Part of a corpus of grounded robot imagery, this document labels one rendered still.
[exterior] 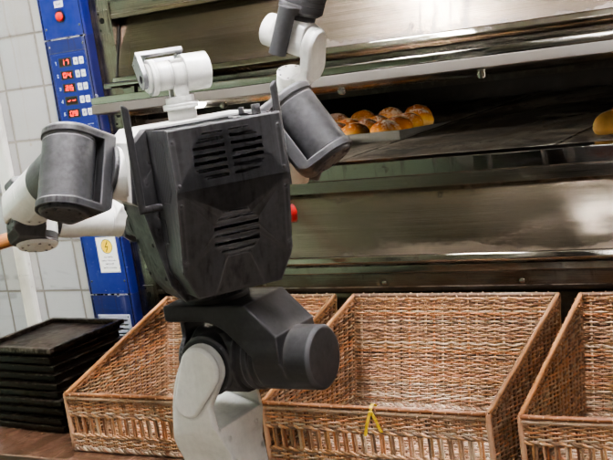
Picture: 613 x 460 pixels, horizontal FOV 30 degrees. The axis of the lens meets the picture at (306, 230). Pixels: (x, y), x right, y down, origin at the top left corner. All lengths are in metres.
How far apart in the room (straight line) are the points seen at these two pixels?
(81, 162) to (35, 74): 1.53
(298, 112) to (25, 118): 1.56
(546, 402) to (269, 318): 0.72
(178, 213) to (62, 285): 1.72
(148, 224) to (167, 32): 1.27
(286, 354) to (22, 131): 1.74
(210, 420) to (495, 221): 0.98
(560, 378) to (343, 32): 0.98
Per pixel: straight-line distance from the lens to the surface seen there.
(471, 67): 2.53
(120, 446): 2.86
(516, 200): 2.72
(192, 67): 2.01
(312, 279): 2.99
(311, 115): 2.05
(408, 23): 2.74
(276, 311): 1.98
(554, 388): 2.47
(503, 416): 2.38
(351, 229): 2.90
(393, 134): 3.30
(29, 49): 3.44
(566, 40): 2.46
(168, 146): 1.81
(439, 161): 2.75
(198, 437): 2.09
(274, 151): 1.87
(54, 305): 3.57
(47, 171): 1.92
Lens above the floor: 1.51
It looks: 9 degrees down
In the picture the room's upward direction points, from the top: 8 degrees counter-clockwise
